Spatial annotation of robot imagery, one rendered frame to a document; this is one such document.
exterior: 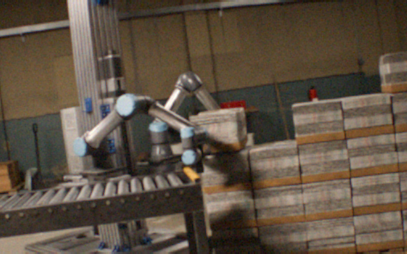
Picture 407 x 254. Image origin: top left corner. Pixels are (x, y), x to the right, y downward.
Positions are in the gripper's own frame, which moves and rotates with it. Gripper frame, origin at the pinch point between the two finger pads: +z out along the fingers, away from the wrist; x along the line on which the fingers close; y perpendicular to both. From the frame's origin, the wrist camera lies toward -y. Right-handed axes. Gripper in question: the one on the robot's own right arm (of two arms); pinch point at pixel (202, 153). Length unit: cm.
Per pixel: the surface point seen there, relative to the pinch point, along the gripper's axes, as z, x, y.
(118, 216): -90, 21, -14
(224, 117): 3.0, -14.7, 19.4
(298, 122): 4, -58, 12
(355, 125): 3, -90, 7
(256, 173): 2.9, -30.2, -14.9
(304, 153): 3, -59, -6
